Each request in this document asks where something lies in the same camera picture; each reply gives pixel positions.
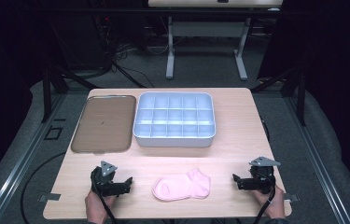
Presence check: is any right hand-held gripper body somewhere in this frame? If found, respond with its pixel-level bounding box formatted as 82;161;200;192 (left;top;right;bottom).
248;156;282;195

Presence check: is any aluminium floor rail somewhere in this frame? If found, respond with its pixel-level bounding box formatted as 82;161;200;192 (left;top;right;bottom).
0;92;68;224
287;94;350;224

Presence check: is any person's right hand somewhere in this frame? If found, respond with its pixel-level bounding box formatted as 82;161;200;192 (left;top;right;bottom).
250;185;287;219

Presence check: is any brown plastic tray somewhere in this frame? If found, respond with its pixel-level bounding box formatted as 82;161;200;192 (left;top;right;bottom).
70;94;137;154

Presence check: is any bundle of black cables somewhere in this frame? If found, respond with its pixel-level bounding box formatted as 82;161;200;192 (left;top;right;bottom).
96;13;156;90

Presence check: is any pink sock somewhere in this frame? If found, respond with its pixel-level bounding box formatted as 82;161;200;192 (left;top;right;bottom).
152;168;212;203

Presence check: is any white divided storage box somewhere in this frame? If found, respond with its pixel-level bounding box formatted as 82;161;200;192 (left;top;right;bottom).
132;91;217;148

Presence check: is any desk with white legs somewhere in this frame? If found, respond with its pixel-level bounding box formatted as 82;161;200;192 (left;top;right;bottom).
147;0;285;81

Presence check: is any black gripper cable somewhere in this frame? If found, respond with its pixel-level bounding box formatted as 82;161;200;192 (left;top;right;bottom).
91;169;119;224
252;172;277;224

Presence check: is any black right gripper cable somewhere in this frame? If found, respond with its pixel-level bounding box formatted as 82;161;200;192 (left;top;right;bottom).
252;172;277;224

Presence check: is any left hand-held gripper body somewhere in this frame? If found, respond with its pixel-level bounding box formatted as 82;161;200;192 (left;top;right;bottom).
90;161;128;198

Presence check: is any person's left hand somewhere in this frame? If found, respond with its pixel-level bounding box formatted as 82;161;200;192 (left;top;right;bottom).
84;189;118;224

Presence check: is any black metal frame stand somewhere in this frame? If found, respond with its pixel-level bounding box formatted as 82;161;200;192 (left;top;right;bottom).
250;66;308;127
40;59;101;124

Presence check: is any grey metal table bracket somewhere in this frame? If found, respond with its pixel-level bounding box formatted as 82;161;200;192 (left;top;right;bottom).
37;192;62;203
283;192;301;203

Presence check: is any black floor cable loop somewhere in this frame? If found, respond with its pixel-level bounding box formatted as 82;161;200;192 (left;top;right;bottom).
20;151;68;224

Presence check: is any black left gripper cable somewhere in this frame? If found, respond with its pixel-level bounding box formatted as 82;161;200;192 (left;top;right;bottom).
91;169;119;224

